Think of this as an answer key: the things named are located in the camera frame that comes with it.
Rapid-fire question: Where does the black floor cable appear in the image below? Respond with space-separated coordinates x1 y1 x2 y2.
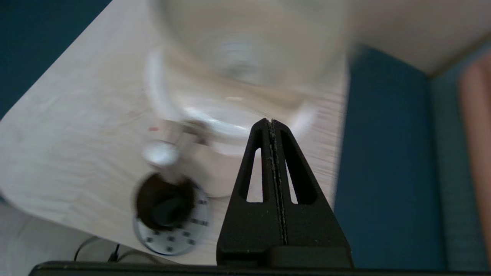
74 236 163 265

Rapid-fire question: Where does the round blue drip tray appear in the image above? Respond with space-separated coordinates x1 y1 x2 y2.
132 180 211 256

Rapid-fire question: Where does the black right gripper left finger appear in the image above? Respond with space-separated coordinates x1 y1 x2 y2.
216 118 286 267

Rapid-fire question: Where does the clear water dispenser white base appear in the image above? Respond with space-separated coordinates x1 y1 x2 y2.
144 0 349 198

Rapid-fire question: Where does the pink bolster cushion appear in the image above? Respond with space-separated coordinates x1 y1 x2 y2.
458 54 491 246

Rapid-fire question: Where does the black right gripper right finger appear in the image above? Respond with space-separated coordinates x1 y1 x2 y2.
270 119 353 268

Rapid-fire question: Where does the black plastic cup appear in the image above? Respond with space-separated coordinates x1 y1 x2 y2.
134 172 198 232

